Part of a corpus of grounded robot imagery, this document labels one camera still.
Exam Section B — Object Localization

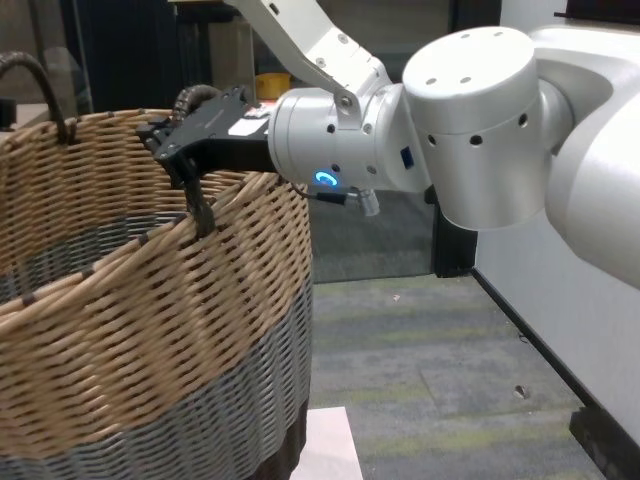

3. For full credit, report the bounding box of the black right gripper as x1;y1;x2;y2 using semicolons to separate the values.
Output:
135;85;275;189

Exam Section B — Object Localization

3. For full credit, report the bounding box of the tan grey woven laundry basket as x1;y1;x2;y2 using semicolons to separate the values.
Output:
0;52;315;480

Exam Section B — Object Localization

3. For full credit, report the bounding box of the dark tall cabinet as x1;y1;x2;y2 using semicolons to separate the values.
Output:
59;0;177;115

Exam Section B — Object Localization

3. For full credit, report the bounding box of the yellow round container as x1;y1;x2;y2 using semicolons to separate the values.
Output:
254;72;292;101

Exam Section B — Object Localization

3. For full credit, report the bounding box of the clear glass panel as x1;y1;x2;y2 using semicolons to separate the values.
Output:
304;192;436;285

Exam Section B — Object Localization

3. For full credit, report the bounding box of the black metal post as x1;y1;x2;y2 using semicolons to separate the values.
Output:
424;187;481;279

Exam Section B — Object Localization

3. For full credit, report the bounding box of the thin black wall rail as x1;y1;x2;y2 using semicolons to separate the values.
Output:
552;8;640;24

